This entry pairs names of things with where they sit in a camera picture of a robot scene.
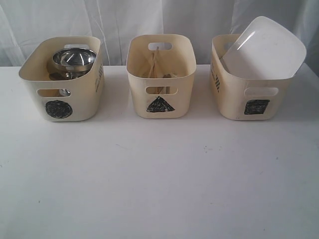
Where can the steel table knife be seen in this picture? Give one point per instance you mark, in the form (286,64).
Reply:
(158,90)

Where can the white backdrop curtain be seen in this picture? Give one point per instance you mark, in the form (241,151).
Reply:
(26,23)

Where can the wooden chopstick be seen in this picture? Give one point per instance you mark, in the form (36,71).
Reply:
(152,71)
(157,71)

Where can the cream bin with square mark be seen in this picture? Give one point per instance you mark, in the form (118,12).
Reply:
(238,98)

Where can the cream bin with triangle mark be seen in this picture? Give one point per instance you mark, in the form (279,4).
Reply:
(176,57)

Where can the steel mug front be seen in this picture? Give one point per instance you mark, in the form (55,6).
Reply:
(65,76)

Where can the steel spoon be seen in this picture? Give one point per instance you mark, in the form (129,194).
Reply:
(169,76)

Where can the stainless steel bowl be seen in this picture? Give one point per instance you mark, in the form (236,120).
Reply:
(74,59)

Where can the white square plate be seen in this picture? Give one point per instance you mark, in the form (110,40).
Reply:
(266,52)

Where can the cream bin with circle mark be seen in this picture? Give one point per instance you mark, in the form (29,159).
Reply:
(85,91)

